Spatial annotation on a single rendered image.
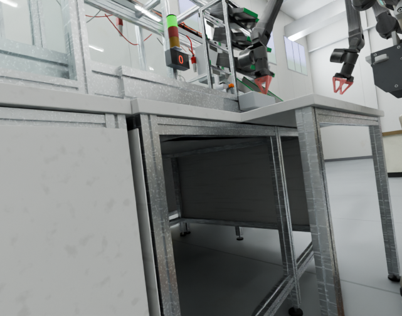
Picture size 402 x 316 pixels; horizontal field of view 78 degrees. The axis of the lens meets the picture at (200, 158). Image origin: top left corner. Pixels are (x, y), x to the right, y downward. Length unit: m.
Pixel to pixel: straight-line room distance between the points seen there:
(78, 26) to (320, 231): 0.76
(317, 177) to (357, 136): 11.41
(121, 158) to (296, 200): 1.59
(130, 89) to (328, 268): 0.70
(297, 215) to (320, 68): 11.26
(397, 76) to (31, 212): 1.15
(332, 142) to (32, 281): 12.24
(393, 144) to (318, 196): 4.91
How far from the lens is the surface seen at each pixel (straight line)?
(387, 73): 1.18
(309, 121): 0.75
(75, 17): 0.58
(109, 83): 0.62
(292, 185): 1.94
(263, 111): 0.80
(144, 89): 0.66
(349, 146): 12.24
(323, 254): 0.81
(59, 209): 0.45
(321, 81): 12.79
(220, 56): 1.65
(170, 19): 1.33
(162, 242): 0.56
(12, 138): 0.44
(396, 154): 5.64
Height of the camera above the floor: 0.72
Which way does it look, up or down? 1 degrees up
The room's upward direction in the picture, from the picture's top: 7 degrees counter-clockwise
